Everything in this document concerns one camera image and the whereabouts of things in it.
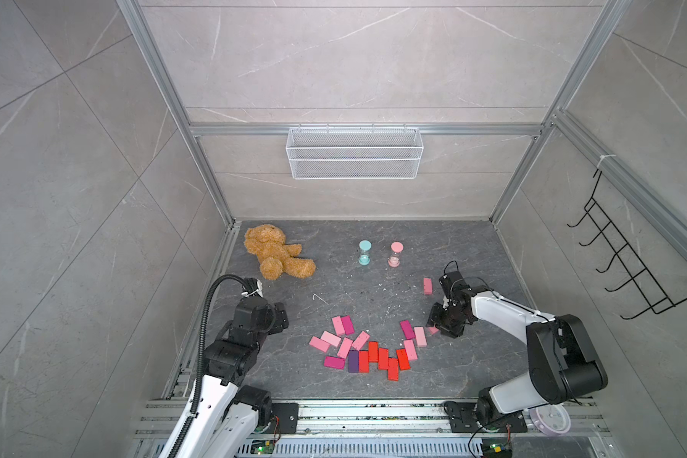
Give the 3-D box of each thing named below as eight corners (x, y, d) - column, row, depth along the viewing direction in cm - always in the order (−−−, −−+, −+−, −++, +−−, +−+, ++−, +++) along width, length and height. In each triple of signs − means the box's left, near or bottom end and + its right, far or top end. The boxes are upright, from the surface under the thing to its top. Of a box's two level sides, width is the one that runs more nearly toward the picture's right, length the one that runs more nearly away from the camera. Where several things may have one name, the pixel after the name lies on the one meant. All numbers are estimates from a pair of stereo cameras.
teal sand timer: (358, 265, 108) (359, 250, 100) (358, 255, 111) (358, 239, 103) (370, 265, 108) (372, 250, 100) (369, 255, 111) (371, 239, 103)
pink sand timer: (388, 267, 107) (391, 250, 99) (387, 257, 110) (390, 240, 102) (400, 267, 107) (404, 250, 99) (399, 257, 110) (403, 240, 102)
